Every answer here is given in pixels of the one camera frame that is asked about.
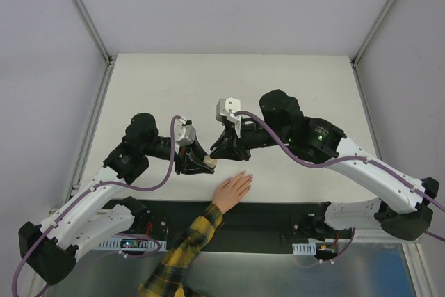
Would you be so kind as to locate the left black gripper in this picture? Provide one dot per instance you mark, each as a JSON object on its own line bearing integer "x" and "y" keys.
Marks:
{"x": 181, "y": 159}

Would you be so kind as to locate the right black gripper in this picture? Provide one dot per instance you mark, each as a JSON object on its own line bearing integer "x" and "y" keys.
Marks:
{"x": 237, "y": 143}

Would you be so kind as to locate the beige nail polish bottle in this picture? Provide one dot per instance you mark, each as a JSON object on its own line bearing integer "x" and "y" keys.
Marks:
{"x": 210, "y": 162}

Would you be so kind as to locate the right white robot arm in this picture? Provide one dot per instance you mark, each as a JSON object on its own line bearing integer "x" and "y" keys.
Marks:
{"x": 401, "y": 204}

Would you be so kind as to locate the yellow plaid sleeve forearm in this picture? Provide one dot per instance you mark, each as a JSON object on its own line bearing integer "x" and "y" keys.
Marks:
{"x": 167, "y": 279}

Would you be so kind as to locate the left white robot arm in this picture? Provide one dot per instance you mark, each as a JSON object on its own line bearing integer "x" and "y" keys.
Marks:
{"x": 54, "y": 246}

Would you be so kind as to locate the person's hand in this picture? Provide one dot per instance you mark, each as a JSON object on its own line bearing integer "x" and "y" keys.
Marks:
{"x": 232, "y": 191}

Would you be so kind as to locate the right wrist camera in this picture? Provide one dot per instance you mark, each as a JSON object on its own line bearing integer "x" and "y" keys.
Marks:
{"x": 226, "y": 109}

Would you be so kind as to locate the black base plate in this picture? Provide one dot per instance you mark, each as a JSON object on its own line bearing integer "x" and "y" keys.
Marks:
{"x": 268, "y": 228}

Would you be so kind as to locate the left white cable duct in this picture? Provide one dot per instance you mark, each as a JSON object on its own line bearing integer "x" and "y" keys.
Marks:
{"x": 126, "y": 243}

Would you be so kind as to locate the white cable duct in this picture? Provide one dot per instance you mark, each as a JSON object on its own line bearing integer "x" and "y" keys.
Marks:
{"x": 126, "y": 243}
{"x": 306, "y": 249}

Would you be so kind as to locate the left aluminium frame rail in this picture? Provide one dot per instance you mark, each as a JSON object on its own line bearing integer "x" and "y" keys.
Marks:
{"x": 81, "y": 157}

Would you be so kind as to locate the aluminium frame rail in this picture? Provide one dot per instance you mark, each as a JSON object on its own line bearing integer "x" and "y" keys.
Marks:
{"x": 386, "y": 183}
{"x": 81, "y": 157}

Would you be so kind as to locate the right white cable duct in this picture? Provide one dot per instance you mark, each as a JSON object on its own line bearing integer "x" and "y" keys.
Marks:
{"x": 306, "y": 249}

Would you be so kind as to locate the right aluminium frame post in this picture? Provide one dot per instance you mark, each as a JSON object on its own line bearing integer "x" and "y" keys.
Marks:
{"x": 377, "y": 24}

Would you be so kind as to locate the aluminium frame post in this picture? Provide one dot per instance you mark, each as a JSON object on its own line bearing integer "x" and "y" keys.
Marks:
{"x": 92, "y": 30}
{"x": 377, "y": 24}

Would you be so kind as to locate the left aluminium frame post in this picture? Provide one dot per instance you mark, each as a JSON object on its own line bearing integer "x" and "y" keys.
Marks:
{"x": 92, "y": 30}

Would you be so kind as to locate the right aluminium frame rail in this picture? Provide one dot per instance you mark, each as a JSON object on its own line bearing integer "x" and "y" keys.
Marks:
{"x": 386, "y": 183}

